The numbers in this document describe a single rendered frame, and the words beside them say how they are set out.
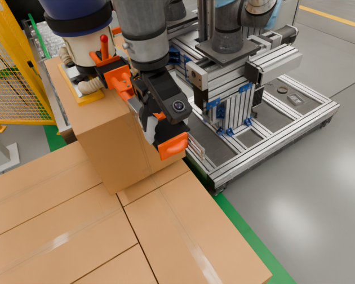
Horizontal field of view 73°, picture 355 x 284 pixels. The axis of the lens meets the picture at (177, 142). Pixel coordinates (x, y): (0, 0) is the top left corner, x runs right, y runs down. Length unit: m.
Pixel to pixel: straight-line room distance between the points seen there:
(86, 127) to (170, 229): 0.59
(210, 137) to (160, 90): 1.48
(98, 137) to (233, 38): 0.72
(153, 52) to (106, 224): 0.97
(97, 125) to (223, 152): 1.14
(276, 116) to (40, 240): 1.79
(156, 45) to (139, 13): 0.06
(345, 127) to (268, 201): 1.04
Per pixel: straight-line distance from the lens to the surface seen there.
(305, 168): 2.11
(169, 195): 1.24
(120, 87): 0.74
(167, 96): 0.44
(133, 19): 0.41
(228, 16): 1.14
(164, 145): 0.53
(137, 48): 0.43
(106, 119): 0.87
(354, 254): 1.90
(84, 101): 0.96
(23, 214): 1.50
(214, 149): 1.83
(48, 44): 3.09
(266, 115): 2.12
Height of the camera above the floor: 1.62
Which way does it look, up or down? 48 degrees down
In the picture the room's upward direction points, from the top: 9 degrees counter-clockwise
